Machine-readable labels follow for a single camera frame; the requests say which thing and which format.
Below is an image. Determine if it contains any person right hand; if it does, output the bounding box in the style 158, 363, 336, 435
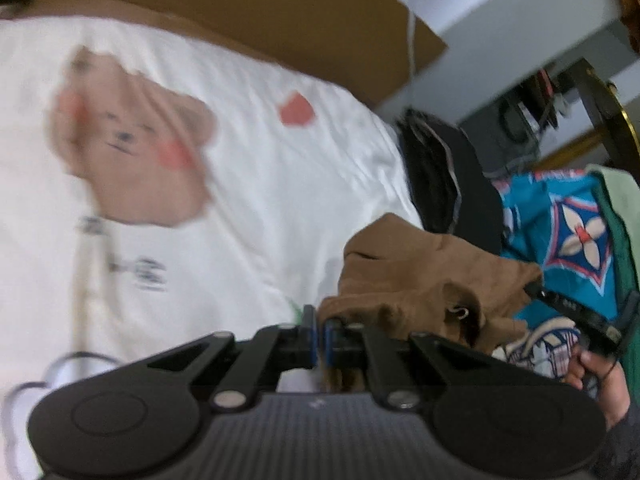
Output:
563, 344, 631, 429

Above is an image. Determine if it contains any black folded garment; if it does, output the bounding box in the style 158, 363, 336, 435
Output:
397, 108, 503, 255

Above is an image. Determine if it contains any teal patterned blanket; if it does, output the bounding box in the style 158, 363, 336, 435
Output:
495, 166, 639, 386

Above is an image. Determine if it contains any white cable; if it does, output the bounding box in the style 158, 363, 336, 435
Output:
394, 0, 419, 82

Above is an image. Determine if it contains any brown cardboard sheet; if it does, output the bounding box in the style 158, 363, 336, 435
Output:
28, 0, 446, 105

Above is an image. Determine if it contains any brown t-shirt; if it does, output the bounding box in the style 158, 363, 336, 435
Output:
318, 214, 542, 354

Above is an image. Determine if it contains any cream cartoon print blanket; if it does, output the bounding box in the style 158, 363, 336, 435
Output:
1, 18, 419, 479

